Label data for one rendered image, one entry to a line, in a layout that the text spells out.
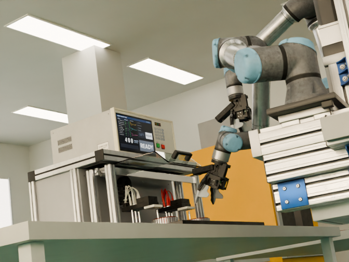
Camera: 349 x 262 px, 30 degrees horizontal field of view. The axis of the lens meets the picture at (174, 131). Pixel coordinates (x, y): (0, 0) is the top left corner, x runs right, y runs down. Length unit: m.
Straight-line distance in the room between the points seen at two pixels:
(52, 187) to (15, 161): 8.19
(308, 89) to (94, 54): 5.26
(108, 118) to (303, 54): 1.00
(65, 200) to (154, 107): 6.86
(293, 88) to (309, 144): 0.19
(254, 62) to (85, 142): 1.04
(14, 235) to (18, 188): 9.13
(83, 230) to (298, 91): 0.80
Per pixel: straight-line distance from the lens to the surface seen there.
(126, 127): 2.83
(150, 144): 2.94
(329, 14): 2.46
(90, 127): 2.88
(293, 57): 2.15
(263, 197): 6.37
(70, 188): 2.75
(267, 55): 2.13
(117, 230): 2.03
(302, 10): 2.80
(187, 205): 2.92
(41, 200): 2.86
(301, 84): 2.13
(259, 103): 2.65
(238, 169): 6.51
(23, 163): 11.11
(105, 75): 7.23
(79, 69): 7.33
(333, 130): 1.94
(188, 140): 9.12
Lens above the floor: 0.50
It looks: 14 degrees up
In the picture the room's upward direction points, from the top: 8 degrees counter-clockwise
